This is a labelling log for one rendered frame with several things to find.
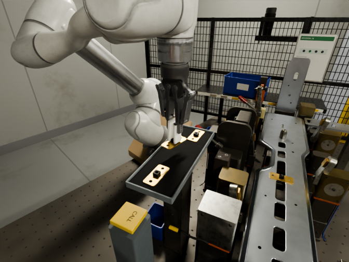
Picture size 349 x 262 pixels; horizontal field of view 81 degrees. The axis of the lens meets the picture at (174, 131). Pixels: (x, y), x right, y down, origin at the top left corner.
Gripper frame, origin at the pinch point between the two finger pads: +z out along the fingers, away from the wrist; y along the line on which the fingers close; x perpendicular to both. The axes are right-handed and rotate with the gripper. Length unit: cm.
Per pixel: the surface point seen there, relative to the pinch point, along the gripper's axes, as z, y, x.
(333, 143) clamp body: 24, 38, 75
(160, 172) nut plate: 7.1, 4.4, -10.8
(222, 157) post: 14.0, 9.3, 15.9
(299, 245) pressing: 23.8, 39.6, 7.3
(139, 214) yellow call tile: 8.0, 10.2, -22.8
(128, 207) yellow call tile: 8.0, 6.7, -23.3
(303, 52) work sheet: -10, 3, 130
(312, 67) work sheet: 0, 11, 132
